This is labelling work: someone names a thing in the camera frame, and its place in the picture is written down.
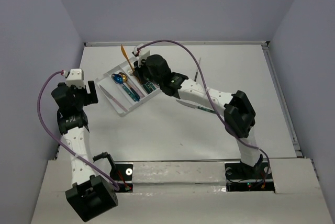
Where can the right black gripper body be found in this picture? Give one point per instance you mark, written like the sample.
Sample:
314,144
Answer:
143,73

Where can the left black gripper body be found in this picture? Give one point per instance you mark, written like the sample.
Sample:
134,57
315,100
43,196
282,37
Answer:
82,98

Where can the fork with black handle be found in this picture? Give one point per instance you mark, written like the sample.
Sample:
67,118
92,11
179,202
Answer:
147,89

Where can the fork with teal handle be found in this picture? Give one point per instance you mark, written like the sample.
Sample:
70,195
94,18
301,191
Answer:
150,86

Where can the gold spoon teal handle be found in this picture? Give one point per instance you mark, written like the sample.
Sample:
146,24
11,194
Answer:
125,80

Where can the orange plastic knife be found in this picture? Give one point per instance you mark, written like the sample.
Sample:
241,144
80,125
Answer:
127,58

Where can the blue spoon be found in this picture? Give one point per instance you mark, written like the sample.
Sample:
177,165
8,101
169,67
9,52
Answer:
118,79

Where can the knife with teal handle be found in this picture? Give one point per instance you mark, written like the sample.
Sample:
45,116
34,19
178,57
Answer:
195,106

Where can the gold fork teal handle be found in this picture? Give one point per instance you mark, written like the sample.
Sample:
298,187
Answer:
139,80

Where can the silver spoon pink handle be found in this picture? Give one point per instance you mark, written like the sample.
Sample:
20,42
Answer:
139,92

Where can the silver spoon teal handle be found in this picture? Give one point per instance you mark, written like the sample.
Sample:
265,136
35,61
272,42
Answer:
127,90

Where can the dark slim knife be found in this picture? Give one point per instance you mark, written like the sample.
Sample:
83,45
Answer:
197,70

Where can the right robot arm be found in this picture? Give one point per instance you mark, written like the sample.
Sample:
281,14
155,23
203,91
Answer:
234,108

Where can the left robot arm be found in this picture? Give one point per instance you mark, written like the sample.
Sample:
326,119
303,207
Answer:
93,192

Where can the white divided cutlery tray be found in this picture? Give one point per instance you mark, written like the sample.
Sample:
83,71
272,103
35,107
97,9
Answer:
117,92

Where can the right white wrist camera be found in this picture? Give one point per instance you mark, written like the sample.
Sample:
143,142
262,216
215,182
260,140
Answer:
141,53

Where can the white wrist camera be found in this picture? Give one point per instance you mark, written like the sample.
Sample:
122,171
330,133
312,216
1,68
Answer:
141,53
75,77

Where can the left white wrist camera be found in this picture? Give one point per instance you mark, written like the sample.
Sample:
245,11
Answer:
75,77

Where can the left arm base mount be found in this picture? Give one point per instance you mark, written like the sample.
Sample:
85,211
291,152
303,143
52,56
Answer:
121,172

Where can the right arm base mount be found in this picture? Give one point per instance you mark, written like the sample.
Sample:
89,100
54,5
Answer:
242,178

